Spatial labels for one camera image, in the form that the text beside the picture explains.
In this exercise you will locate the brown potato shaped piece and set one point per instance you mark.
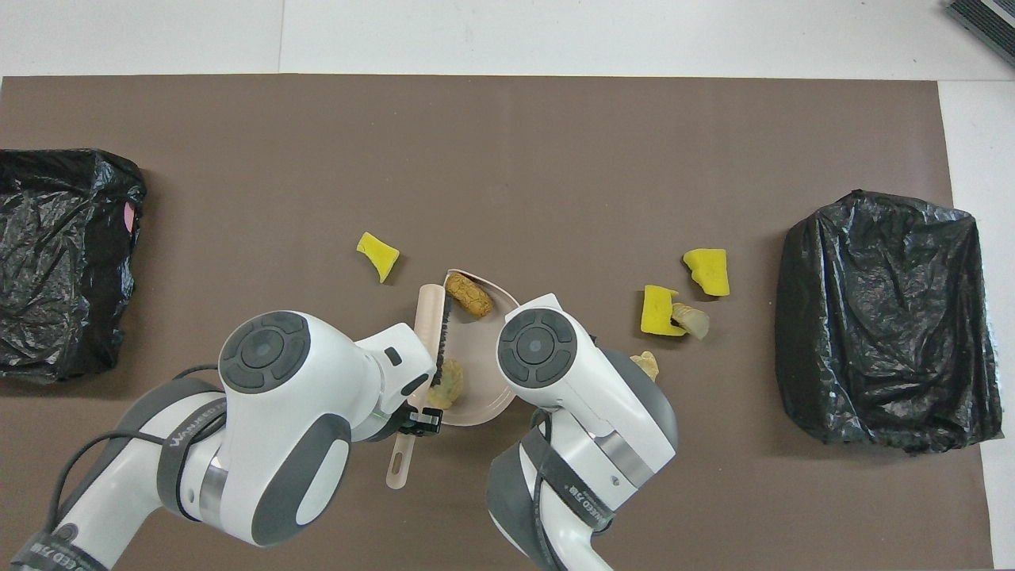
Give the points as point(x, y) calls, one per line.
point(469, 295)

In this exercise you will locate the black bag bin pink spot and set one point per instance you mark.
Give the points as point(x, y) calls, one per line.
point(55, 262)

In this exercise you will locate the pale foam piece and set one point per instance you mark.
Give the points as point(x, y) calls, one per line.
point(448, 385)
point(646, 365)

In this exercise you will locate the grey ribbed device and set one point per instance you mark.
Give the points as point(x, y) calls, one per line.
point(987, 24)

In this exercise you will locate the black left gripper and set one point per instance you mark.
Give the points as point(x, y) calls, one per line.
point(396, 428)

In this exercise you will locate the black bag lined bin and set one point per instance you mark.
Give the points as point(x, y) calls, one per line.
point(888, 317)

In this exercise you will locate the yellow sponge piece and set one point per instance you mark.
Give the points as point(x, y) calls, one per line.
point(379, 255)
point(658, 313)
point(707, 271)

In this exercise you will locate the brown table mat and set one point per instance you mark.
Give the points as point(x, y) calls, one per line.
point(476, 159)

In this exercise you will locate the beige plastic dustpan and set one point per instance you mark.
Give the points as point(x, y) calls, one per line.
point(480, 373)

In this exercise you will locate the beige hand brush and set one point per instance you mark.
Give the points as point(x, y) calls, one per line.
point(428, 317)

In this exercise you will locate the striped round foam piece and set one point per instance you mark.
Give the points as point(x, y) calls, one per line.
point(694, 321)

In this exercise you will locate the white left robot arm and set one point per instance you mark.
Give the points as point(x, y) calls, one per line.
point(293, 428)

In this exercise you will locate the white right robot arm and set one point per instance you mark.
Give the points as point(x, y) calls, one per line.
point(587, 388)

